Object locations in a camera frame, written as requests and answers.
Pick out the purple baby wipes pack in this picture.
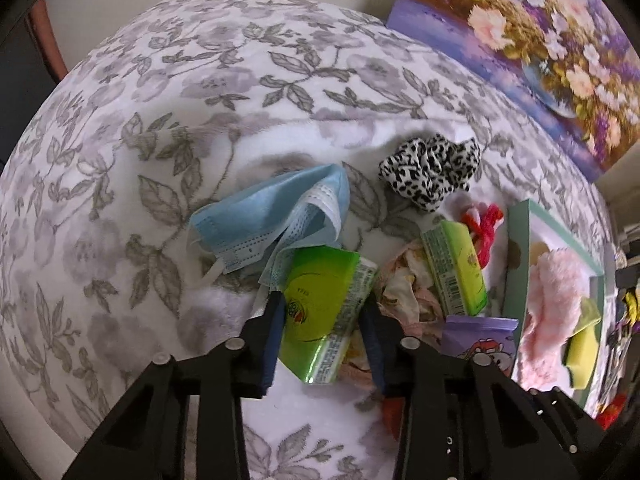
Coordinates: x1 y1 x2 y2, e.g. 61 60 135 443
440 315 518 377

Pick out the yellow green sponge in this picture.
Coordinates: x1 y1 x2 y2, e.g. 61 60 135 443
564 325 599 390

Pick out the pink floral scrunchie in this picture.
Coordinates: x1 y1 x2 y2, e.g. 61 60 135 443
338 240 445 391

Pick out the green tissue pack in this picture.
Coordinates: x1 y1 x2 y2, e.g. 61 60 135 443
279 246 378 384
421 220 488 316

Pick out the pink white fluffy cloth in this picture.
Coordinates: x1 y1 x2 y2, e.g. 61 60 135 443
518 248 588 390

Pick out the leopard print scrunchie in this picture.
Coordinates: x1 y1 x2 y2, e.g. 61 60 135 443
378 134 480 212

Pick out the blue face mask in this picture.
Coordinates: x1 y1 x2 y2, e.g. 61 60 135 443
186 165 350 290

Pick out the red ring band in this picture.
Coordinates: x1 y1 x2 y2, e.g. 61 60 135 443
382 398 405 441

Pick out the lime green cloth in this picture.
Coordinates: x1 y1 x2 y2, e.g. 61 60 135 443
572 297 601 336

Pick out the teal white shallow tray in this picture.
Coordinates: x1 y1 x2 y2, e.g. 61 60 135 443
502 200 604 406

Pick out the grey floral blanket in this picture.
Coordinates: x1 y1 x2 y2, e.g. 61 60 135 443
1 0 611 478

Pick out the dark cabinet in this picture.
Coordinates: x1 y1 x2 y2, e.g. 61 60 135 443
1 0 68 167

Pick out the flower painting canvas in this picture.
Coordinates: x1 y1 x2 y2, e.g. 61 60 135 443
387 0 639 182

